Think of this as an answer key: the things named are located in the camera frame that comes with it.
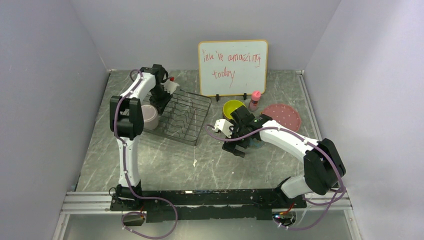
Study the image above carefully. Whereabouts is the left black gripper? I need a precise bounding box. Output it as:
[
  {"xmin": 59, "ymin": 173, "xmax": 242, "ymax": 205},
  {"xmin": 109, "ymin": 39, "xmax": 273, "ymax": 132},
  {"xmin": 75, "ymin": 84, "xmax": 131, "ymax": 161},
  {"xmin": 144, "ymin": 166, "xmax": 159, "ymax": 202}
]
[{"xmin": 149, "ymin": 85, "xmax": 173, "ymax": 115}]

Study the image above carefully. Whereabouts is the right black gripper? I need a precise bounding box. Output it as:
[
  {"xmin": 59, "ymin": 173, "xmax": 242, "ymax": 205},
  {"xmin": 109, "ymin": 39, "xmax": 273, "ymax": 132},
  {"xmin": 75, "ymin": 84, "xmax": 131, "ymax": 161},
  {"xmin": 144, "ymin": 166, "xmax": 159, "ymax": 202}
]
[{"xmin": 222, "ymin": 119, "xmax": 251, "ymax": 158}]

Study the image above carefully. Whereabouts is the grey lilac mug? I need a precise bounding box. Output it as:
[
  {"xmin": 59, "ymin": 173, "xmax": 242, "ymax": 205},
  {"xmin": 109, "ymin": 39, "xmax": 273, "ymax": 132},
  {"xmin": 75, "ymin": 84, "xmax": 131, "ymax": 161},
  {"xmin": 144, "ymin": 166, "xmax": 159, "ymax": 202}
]
[{"xmin": 141, "ymin": 104, "xmax": 159, "ymax": 131}]

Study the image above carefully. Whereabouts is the yellow-green bowl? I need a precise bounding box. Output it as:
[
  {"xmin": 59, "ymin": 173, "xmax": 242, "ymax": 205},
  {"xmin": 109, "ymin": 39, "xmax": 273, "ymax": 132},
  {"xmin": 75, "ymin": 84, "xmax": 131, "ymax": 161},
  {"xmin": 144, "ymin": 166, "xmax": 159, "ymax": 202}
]
[{"xmin": 222, "ymin": 99, "xmax": 245, "ymax": 121}]

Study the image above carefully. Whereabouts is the pink polka dot plate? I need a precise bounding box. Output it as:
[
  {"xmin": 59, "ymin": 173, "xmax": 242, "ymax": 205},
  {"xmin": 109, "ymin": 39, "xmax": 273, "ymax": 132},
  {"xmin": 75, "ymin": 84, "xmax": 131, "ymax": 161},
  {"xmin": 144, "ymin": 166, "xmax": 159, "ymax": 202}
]
[{"xmin": 261, "ymin": 103, "xmax": 302, "ymax": 132}]

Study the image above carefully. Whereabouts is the blue butterfly mug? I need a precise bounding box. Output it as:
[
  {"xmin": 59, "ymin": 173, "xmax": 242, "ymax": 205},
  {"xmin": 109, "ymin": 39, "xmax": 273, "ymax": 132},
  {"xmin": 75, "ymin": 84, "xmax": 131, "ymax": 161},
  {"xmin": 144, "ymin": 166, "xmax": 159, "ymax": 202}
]
[{"xmin": 248, "ymin": 138, "xmax": 265, "ymax": 149}]

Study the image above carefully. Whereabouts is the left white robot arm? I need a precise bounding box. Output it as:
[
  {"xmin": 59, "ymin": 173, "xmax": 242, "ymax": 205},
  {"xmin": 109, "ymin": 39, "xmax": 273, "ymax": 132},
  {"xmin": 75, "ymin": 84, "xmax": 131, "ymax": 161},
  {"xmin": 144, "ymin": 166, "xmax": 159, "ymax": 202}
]
[{"xmin": 109, "ymin": 64, "xmax": 173, "ymax": 210}]

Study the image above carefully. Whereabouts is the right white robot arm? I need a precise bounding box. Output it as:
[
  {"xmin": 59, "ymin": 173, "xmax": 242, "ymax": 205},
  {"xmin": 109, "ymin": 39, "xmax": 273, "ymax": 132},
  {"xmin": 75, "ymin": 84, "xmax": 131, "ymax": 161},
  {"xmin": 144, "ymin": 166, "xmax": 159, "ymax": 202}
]
[{"xmin": 213, "ymin": 106, "xmax": 346, "ymax": 208}]

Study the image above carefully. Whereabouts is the small pink bottle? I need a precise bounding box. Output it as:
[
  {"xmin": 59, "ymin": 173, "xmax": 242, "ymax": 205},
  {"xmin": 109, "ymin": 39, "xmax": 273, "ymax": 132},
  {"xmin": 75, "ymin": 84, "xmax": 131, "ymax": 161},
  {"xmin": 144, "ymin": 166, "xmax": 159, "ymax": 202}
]
[{"xmin": 248, "ymin": 90, "xmax": 262, "ymax": 112}]

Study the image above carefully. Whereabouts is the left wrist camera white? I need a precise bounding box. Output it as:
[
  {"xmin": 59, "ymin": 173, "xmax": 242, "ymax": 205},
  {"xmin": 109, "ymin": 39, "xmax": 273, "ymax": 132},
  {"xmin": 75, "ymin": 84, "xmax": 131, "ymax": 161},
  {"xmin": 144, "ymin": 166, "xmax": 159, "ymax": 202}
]
[{"xmin": 162, "ymin": 76, "xmax": 180, "ymax": 95}]

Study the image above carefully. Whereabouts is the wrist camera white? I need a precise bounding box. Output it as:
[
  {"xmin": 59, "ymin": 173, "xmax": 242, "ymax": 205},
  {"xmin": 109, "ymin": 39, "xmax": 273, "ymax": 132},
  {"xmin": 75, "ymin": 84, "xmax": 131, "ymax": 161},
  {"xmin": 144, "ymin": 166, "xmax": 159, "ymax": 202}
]
[
  {"xmin": 213, "ymin": 118, "xmax": 234, "ymax": 138},
  {"xmin": 162, "ymin": 76, "xmax": 180, "ymax": 95}
]

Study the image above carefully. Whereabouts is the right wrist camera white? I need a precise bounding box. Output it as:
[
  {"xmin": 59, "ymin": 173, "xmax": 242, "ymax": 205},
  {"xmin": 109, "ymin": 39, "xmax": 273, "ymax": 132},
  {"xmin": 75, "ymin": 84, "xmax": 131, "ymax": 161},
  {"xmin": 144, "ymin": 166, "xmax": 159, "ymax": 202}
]
[{"xmin": 213, "ymin": 118, "xmax": 234, "ymax": 138}]

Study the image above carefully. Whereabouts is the grey wire dish rack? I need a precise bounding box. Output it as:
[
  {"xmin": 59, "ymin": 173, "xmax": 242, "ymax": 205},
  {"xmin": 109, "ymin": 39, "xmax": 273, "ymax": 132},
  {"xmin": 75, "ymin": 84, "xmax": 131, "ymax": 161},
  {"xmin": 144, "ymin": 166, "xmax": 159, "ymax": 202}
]
[{"xmin": 143, "ymin": 89, "xmax": 212, "ymax": 146}]

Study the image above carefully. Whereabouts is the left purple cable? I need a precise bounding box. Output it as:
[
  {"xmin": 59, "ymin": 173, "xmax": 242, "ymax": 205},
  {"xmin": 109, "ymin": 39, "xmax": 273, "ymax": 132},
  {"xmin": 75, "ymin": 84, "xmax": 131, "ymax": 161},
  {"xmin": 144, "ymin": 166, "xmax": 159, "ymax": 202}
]
[{"xmin": 113, "ymin": 68, "xmax": 180, "ymax": 240}]

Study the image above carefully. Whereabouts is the black base frame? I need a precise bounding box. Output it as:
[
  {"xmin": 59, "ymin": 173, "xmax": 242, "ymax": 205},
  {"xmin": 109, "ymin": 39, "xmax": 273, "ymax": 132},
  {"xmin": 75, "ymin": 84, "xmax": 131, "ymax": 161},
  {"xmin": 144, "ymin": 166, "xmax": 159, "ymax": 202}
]
[{"xmin": 110, "ymin": 188, "xmax": 307, "ymax": 223}]

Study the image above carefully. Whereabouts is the whiteboard with yellow frame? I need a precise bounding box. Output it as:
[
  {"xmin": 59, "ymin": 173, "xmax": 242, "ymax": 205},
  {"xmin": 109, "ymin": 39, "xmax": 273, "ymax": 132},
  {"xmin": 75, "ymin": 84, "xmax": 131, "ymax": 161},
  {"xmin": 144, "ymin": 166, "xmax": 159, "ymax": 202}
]
[{"xmin": 198, "ymin": 39, "xmax": 269, "ymax": 97}]

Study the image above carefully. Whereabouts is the aluminium rail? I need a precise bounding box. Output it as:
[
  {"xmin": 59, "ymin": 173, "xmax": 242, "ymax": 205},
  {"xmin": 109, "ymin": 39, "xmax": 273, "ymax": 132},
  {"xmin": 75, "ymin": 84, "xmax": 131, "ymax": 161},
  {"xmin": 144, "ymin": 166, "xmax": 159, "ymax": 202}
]
[{"xmin": 60, "ymin": 191, "xmax": 130, "ymax": 215}]

